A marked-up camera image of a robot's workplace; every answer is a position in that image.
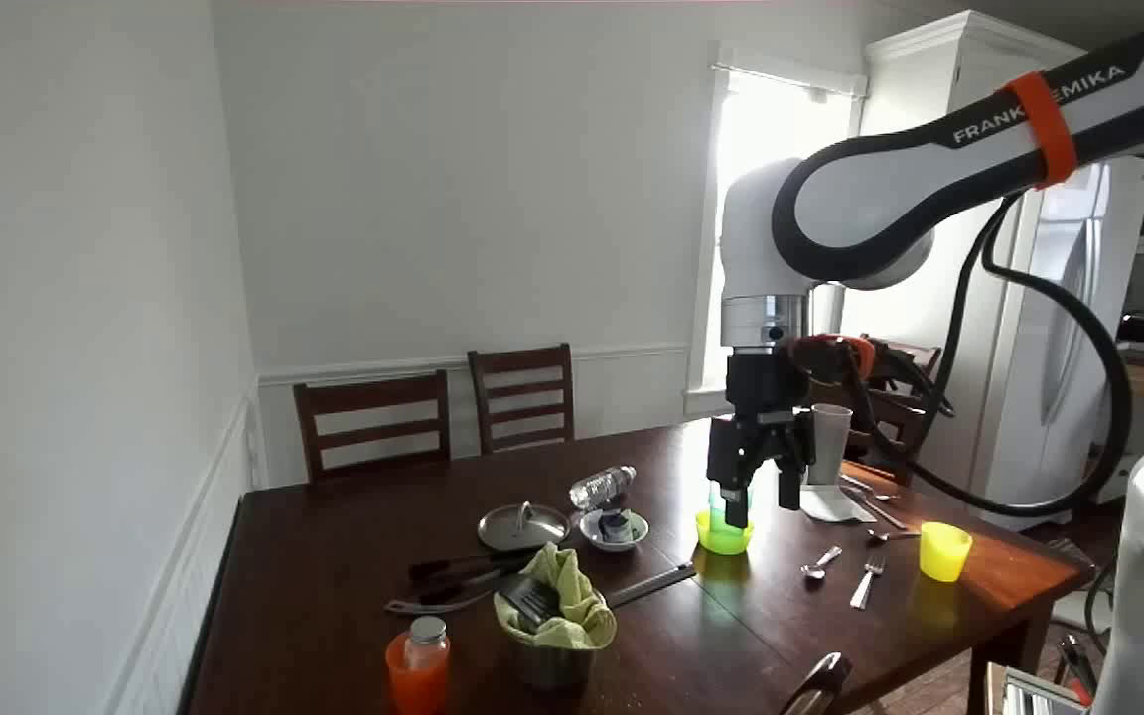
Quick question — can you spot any green cup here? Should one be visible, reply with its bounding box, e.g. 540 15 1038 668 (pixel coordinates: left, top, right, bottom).
691 505 759 558

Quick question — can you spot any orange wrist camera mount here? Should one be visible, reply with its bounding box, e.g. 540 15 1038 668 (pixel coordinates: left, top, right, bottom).
785 328 883 394

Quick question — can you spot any white refrigerator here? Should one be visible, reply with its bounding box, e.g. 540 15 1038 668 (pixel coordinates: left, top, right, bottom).
846 153 1144 533

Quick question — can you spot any dark table knife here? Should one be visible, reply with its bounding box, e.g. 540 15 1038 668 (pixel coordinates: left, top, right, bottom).
603 558 698 611

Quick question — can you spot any dark ladle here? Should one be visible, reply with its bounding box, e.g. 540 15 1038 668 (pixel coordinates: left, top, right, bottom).
382 577 514 623

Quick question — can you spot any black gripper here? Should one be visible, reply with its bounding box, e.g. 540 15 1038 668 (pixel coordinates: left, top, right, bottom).
706 345 820 533

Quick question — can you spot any metal pan lid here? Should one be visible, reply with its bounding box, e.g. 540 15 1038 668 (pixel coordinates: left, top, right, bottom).
472 497 574 556

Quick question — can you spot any yellow-green cloth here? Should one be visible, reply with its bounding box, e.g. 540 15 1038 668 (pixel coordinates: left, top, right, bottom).
490 541 624 656

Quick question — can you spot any white plate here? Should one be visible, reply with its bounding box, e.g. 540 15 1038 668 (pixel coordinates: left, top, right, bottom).
799 482 883 528

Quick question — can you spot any black spatula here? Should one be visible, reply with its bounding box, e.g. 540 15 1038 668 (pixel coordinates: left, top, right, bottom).
405 546 536 595

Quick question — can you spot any small metal bowl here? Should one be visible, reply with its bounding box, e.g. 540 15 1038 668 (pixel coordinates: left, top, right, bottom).
574 505 657 556

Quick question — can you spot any tall white cup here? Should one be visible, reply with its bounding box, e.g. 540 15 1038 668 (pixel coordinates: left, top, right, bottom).
807 401 860 489

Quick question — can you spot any small silver spoon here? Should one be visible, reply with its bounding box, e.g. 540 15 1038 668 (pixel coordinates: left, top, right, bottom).
804 545 852 589

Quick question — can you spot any silver fork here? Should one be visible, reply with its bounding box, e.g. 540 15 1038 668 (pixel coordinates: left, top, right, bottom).
846 558 890 617

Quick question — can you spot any orange bottle with white cap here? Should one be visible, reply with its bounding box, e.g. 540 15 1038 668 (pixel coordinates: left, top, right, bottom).
382 611 457 715

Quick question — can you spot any gray metal box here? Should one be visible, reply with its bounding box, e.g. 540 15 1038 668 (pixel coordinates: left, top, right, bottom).
987 659 1093 715

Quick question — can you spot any silver butter knife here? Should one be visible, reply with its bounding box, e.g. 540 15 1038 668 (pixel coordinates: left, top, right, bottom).
838 474 898 508

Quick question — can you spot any yellow plastic cup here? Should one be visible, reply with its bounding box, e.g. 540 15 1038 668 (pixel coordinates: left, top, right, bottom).
914 517 976 589

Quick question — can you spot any clear plastic bottle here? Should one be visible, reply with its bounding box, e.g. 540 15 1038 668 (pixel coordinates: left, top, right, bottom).
564 462 642 517

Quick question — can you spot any bright window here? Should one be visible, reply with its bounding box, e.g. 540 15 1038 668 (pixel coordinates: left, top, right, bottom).
697 54 864 401

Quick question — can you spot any white tall cabinet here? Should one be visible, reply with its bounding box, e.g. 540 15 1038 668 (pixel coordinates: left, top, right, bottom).
860 6 1144 254

